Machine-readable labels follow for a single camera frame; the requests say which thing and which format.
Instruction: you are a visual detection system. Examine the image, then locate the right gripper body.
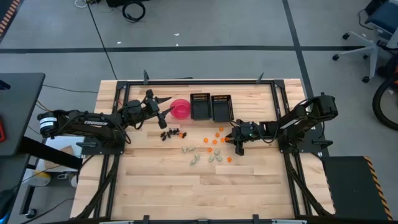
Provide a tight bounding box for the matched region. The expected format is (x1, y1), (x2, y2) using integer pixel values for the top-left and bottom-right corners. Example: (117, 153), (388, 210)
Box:
(231, 119), (261, 156)

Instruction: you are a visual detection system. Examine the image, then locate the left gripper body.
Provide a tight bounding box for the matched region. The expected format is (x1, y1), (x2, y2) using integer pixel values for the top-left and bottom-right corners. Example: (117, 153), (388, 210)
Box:
(144, 98), (168, 130)

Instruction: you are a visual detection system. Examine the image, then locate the pink plastic bowl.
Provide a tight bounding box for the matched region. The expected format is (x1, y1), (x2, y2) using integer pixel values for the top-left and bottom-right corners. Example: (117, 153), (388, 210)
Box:
(169, 98), (192, 120)

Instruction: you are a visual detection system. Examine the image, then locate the black slotted plastic basket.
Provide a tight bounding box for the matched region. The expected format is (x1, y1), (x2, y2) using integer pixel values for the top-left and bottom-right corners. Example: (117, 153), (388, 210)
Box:
(190, 92), (213, 121)
(210, 94), (234, 123)

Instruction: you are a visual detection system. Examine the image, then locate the white sheet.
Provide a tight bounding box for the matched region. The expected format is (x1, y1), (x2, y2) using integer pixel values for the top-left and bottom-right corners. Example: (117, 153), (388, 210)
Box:
(43, 135), (85, 172)

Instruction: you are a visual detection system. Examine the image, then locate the black floor box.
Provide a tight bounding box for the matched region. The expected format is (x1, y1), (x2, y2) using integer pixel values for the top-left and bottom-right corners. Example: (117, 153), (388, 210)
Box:
(105, 0), (150, 7)

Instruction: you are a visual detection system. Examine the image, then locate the black diagonal beam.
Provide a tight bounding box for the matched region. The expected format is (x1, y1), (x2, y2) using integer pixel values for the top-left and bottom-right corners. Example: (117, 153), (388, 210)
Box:
(17, 136), (84, 171)

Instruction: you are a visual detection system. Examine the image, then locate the black mat with hazard stripe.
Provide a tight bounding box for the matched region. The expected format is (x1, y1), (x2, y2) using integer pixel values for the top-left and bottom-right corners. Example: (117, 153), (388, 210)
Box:
(321, 155), (394, 222)
(0, 0), (21, 40)

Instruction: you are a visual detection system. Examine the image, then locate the dark grey desk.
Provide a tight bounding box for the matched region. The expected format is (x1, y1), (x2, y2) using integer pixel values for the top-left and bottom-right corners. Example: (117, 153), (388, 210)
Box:
(0, 72), (47, 157)

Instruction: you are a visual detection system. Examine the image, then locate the white yellow plastic bag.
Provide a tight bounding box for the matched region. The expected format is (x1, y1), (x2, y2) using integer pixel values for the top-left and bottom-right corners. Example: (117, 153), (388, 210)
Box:
(21, 169), (52, 187)

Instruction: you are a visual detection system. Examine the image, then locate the white blue office chair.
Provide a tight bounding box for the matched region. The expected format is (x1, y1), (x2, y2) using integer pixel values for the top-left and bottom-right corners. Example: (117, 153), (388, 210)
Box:
(331, 0), (398, 84)

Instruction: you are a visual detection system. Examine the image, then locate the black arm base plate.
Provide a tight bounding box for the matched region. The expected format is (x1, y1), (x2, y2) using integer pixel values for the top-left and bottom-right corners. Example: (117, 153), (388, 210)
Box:
(76, 136), (126, 156)
(276, 129), (334, 154)

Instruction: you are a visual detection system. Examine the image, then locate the thin black floor cable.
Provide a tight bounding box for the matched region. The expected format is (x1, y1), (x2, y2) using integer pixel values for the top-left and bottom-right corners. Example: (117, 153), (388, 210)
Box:
(85, 0), (118, 80)

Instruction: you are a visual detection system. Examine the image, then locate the coiled black floor cable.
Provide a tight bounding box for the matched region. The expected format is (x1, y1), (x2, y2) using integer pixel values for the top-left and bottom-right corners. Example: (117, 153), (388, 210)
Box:
(121, 0), (147, 24)

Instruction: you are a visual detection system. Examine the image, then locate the black corrugated hose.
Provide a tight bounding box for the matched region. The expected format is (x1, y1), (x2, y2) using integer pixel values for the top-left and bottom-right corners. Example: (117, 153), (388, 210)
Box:
(372, 76), (398, 131)

